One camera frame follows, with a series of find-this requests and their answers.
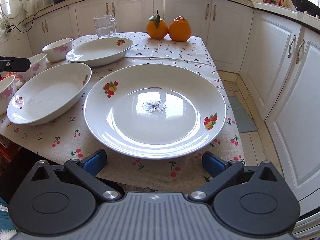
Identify glass mug with water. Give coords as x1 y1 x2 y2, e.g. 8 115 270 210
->
94 15 117 38

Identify black wok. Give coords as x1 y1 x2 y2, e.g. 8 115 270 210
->
291 0 320 17

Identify orange with leaf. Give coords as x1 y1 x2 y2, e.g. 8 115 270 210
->
146 12 168 40

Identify large round fruit plate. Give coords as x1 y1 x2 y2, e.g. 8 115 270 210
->
84 64 227 159

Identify white floral bowl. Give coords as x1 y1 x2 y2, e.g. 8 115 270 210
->
0 75 17 115
42 38 73 63
15 53 47 83

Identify cherry print tablecloth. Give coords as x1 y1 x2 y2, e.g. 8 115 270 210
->
1 33 245 200

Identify bumpy orange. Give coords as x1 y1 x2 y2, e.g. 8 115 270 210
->
168 16 191 42

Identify grey floor mat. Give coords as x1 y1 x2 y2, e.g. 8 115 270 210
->
228 96 258 133

